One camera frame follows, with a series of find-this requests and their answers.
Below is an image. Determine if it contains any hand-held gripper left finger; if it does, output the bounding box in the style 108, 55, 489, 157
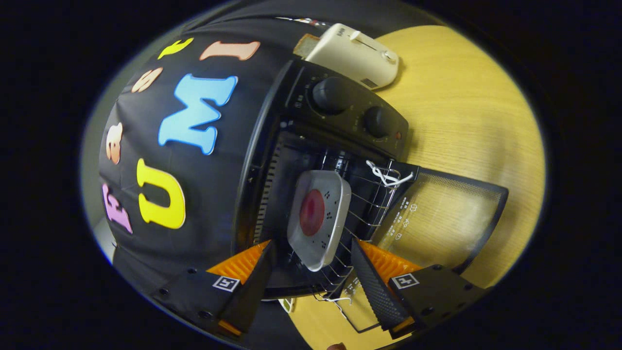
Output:
151, 239, 276, 338

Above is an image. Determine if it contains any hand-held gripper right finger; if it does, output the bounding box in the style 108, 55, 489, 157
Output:
350, 238, 486, 341

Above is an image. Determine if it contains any white square plate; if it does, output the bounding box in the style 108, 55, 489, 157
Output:
287, 170, 352, 272

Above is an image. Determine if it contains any pink ham slice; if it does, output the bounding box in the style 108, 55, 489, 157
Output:
299, 189, 326, 237

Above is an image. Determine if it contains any black toaster oven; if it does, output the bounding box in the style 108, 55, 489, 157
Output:
232, 59, 509, 336

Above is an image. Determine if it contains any white pop-up toaster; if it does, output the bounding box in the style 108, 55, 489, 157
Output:
305, 23, 400, 90

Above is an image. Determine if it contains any brown bread slice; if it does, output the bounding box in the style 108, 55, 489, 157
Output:
293, 33, 319, 59

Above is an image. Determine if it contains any white string tie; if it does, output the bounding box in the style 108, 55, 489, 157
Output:
313, 292, 353, 307
365, 160, 415, 189

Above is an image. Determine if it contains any metal wire oven rack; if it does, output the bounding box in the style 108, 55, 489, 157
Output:
311, 160, 404, 303

